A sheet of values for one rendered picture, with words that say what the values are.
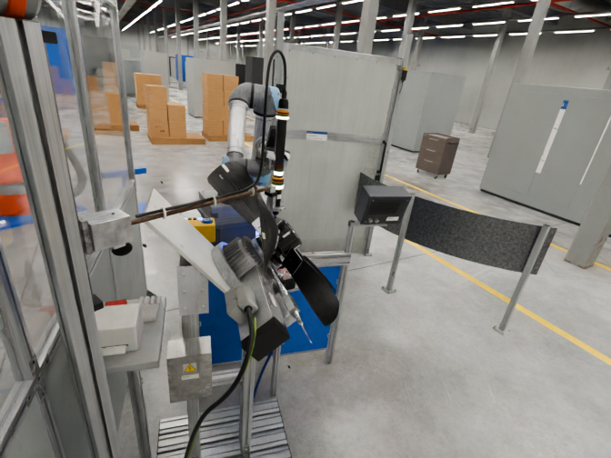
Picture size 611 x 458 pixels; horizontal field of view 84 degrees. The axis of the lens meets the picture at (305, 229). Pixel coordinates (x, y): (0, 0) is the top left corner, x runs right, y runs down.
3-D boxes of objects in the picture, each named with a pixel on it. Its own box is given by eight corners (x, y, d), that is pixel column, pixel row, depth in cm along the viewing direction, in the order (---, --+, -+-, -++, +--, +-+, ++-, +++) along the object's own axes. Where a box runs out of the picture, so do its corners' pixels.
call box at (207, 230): (180, 246, 161) (179, 225, 157) (181, 236, 170) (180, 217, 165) (215, 244, 166) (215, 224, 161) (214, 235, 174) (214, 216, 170)
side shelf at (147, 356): (75, 379, 106) (74, 372, 104) (103, 307, 137) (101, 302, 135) (159, 367, 113) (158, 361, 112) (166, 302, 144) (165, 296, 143)
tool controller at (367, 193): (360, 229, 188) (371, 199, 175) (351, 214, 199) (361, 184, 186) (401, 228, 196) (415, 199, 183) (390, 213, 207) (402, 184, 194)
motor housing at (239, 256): (257, 311, 125) (285, 290, 125) (216, 273, 114) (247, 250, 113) (249, 277, 145) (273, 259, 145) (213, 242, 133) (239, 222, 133)
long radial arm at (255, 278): (230, 283, 120) (256, 263, 119) (244, 295, 124) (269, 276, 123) (240, 341, 95) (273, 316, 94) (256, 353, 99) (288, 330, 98)
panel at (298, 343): (199, 368, 201) (195, 273, 174) (199, 366, 203) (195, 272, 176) (327, 349, 226) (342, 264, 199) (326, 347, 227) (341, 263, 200)
